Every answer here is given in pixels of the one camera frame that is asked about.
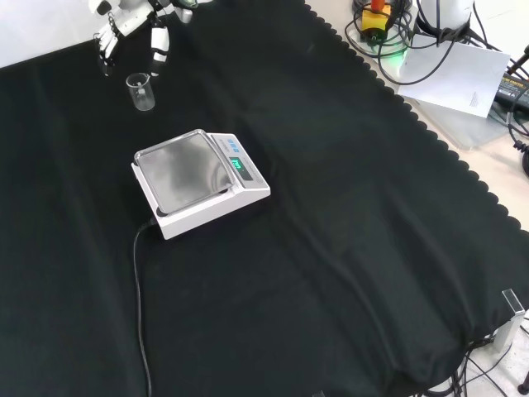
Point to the small clear glass beaker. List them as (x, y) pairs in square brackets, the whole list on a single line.
[(142, 95)]

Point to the black power adapter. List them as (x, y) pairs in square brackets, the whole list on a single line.
[(512, 89)]

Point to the silver metal bracket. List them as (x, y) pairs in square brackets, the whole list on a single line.
[(511, 326)]

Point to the white electronic balance steel pan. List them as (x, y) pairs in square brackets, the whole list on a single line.
[(186, 182)]

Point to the yellow stop button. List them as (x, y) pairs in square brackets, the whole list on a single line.
[(375, 18)]

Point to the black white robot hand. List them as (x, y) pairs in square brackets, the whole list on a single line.
[(128, 18)]

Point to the black bench cloth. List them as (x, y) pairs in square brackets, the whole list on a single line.
[(330, 207)]

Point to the white paper sheet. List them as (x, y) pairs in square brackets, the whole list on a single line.
[(454, 78)]

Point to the black tripod foot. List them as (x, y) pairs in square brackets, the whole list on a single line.
[(525, 165)]

